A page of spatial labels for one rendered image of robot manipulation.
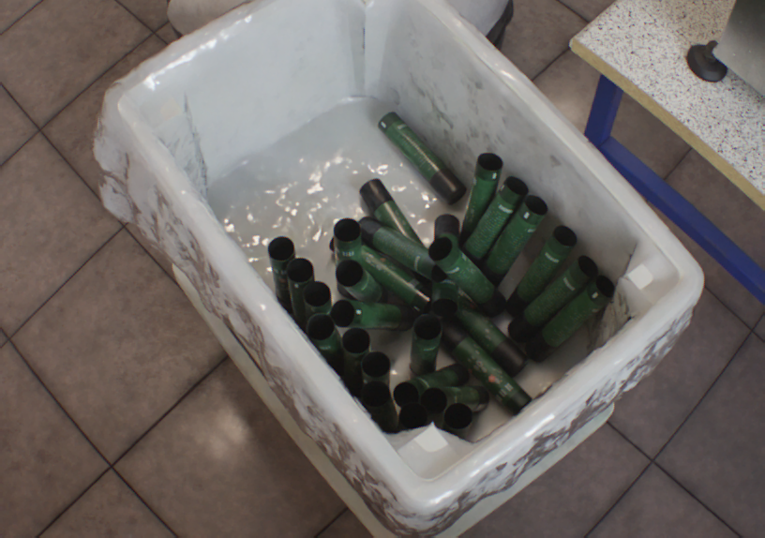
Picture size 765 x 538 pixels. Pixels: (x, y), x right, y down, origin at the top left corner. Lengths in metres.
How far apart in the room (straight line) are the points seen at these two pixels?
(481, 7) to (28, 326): 1.01
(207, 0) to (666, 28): 0.89
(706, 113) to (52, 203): 1.30
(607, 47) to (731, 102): 0.16
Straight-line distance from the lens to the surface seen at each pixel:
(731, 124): 1.15
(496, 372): 1.24
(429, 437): 1.01
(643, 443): 1.76
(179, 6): 1.91
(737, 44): 1.11
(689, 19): 1.24
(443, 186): 1.34
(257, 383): 1.50
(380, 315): 1.20
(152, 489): 1.72
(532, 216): 1.21
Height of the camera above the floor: 1.64
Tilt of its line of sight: 63 degrees down
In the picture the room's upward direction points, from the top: 4 degrees clockwise
